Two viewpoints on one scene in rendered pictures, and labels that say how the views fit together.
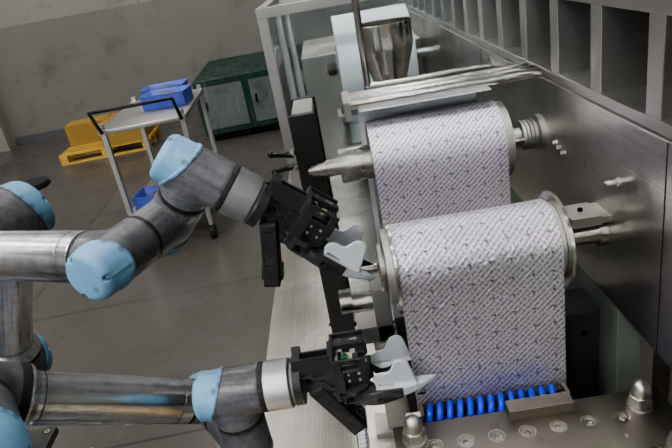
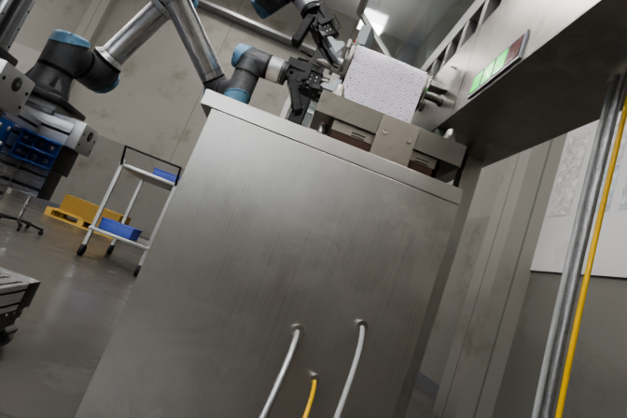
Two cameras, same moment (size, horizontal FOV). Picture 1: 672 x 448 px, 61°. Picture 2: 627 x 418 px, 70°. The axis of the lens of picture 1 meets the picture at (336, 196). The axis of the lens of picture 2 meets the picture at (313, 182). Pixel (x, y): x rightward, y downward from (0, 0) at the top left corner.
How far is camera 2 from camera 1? 1.25 m
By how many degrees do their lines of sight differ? 33
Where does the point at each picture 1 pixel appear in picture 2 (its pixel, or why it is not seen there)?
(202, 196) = not seen: outside the picture
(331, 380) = (300, 77)
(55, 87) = (76, 176)
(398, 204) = not seen: hidden behind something
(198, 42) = not seen: hidden behind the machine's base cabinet
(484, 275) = (390, 71)
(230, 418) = (248, 60)
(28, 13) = (99, 128)
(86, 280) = not seen: outside the picture
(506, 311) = (391, 93)
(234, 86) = not seen: hidden behind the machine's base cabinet
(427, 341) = (351, 87)
